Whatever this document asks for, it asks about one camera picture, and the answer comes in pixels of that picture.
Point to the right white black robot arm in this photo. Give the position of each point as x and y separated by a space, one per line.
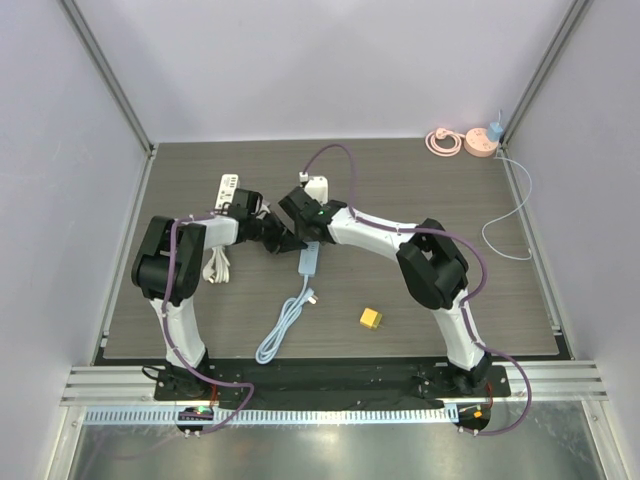
433 268

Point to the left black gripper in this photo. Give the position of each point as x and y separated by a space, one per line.
286 242

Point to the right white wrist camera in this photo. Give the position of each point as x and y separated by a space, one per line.
317 187

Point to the yellow plug adapter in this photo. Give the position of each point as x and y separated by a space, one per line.
370 319

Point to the white power strip with cord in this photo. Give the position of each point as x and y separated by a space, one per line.
217 269

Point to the left aluminium frame post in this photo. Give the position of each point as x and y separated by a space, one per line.
98 58

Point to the aluminium frame post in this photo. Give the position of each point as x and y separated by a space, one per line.
560 39
98 58

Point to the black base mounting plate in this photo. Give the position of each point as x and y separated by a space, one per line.
329 384

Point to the pink round power socket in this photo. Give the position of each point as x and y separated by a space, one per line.
447 143

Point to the right aluminium frame post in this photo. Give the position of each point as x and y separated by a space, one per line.
560 39

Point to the white slotted cable duct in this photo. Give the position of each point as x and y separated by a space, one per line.
199 415

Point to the light blue power strip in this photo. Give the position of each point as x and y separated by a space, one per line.
292 308

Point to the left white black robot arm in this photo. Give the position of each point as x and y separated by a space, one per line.
167 268

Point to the light blue charger plug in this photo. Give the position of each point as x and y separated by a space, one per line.
495 131

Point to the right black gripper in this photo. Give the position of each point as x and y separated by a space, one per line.
310 230

